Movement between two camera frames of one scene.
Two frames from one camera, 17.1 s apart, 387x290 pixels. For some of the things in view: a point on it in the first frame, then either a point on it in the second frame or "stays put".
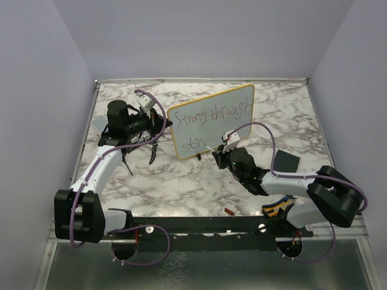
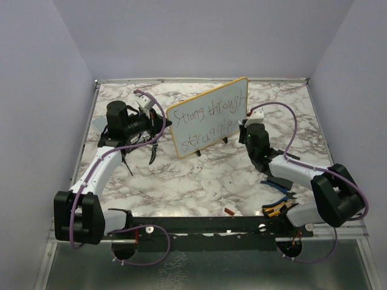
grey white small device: [100, 122] stays put
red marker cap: [229, 211] stays put
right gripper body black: [228, 159] to [243, 134]
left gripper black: [159, 122] stays put
